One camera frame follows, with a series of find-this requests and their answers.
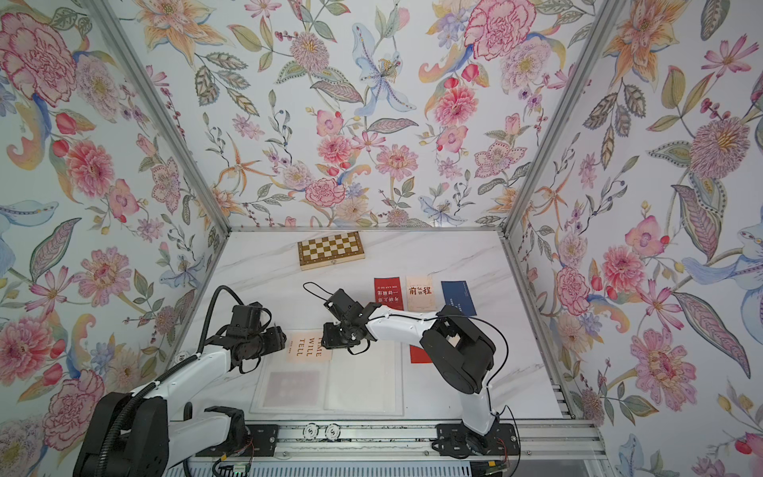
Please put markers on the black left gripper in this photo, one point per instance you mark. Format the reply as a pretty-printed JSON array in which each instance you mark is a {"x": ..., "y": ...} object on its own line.
[{"x": 278, "y": 340}]

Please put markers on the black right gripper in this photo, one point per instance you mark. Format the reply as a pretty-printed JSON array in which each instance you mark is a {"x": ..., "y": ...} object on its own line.
[{"x": 331, "y": 340}]

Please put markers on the beige time will tell card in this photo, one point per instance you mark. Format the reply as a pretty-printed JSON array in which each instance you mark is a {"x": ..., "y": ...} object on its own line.
[{"x": 306, "y": 347}]

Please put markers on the red you can do it card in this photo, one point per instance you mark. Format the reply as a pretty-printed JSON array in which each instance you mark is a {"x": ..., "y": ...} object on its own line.
[{"x": 388, "y": 291}]

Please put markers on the white photo album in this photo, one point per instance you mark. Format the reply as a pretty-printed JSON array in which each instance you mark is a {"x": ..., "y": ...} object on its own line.
[{"x": 368, "y": 383}]

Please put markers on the red card white characters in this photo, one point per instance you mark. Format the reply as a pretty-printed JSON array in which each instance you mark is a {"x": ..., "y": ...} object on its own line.
[{"x": 292, "y": 390}]

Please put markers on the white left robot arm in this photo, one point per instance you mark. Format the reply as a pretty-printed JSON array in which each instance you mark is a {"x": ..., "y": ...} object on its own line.
[{"x": 134, "y": 434}]

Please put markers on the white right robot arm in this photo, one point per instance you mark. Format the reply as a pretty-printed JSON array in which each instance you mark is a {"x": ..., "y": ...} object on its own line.
[{"x": 460, "y": 351}]

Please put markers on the red card lower right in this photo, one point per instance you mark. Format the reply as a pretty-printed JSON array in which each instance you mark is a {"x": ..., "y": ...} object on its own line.
[{"x": 418, "y": 356}]

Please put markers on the beige card red characters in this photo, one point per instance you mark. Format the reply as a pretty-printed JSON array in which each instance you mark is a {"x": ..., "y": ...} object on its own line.
[{"x": 420, "y": 294}]

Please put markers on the wooden folding chess board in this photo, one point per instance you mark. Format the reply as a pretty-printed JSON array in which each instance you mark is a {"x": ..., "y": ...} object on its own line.
[{"x": 330, "y": 250}]

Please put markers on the dark blue card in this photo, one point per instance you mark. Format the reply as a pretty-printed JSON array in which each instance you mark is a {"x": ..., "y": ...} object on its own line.
[{"x": 457, "y": 294}]

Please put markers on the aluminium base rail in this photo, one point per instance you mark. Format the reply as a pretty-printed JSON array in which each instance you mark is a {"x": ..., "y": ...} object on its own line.
[{"x": 408, "y": 448}]

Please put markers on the aluminium corner post left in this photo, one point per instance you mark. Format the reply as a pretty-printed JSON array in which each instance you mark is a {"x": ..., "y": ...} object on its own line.
[{"x": 103, "y": 16}]

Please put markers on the aluminium corner post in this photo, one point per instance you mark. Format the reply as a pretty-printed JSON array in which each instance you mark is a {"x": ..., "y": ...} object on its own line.
[
  {"x": 602, "y": 26},
  {"x": 103, "y": 16}
]

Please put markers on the aluminium corner post right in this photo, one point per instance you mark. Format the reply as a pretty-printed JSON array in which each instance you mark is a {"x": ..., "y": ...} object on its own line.
[{"x": 602, "y": 26}]

